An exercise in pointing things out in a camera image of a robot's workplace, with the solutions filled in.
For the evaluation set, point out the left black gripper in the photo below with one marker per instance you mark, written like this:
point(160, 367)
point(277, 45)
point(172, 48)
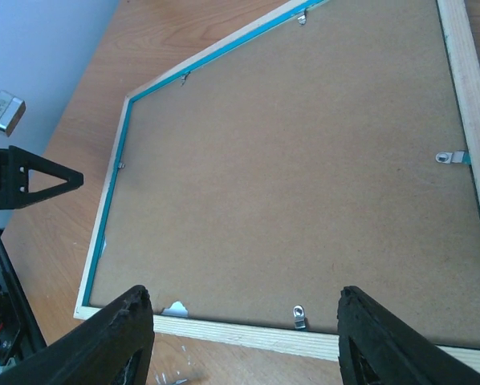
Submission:
point(27, 179)

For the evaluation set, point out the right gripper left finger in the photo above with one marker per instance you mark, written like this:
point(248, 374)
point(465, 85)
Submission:
point(114, 346)

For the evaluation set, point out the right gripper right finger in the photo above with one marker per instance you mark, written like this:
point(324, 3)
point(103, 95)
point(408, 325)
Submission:
point(376, 347)

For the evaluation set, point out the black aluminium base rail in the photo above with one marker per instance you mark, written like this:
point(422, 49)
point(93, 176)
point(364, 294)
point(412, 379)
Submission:
point(20, 335)

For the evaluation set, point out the blue wooden photo frame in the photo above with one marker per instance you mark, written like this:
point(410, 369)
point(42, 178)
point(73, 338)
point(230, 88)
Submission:
point(327, 144)

